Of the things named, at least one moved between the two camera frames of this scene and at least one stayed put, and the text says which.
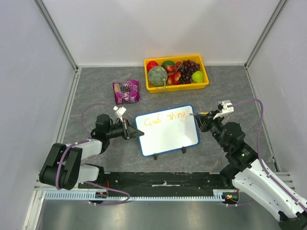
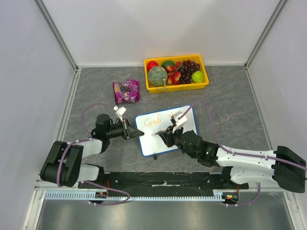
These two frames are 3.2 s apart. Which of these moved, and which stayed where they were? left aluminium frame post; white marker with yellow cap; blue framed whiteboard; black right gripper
Moved: black right gripper; white marker with yellow cap
Stayed: left aluminium frame post; blue framed whiteboard
